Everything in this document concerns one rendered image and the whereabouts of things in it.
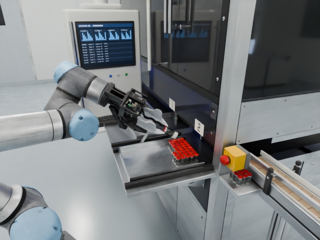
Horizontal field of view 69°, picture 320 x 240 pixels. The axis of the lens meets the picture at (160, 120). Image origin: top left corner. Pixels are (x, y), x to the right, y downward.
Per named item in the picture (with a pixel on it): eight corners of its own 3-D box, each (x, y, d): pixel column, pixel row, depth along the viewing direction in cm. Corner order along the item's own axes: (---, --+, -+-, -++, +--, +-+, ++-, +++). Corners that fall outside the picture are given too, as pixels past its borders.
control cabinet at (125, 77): (135, 103, 208) (130, 5, 176) (143, 110, 193) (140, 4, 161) (76, 113, 187) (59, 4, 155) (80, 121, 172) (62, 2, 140)
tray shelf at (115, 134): (172, 115, 166) (172, 113, 165) (231, 172, 106) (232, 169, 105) (104, 125, 151) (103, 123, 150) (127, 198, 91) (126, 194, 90)
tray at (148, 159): (180, 141, 128) (180, 136, 126) (204, 168, 105) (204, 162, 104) (118, 152, 117) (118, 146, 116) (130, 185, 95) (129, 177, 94)
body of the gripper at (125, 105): (138, 116, 65) (99, 95, 64) (133, 128, 72) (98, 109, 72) (149, 96, 68) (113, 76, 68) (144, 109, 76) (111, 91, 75)
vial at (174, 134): (176, 134, 74) (165, 128, 74) (179, 132, 73) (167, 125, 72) (174, 140, 73) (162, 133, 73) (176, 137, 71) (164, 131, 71)
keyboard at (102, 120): (136, 112, 187) (136, 109, 186) (143, 118, 175) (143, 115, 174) (85, 122, 170) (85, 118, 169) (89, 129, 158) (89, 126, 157)
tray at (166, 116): (175, 115, 161) (175, 111, 159) (192, 132, 138) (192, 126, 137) (126, 123, 150) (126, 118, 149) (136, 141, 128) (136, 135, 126)
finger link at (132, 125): (145, 135, 70) (119, 119, 70) (143, 136, 71) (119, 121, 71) (152, 123, 72) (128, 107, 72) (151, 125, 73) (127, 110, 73)
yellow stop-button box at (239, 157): (236, 158, 98) (238, 144, 95) (247, 168, 92) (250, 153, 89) (221, 162, 96) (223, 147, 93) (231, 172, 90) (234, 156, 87)
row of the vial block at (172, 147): (171, 147, 122) (171, 139, 120) (185, 166, 107) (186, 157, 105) (167, 147, 121) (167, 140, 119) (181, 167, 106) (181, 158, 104)
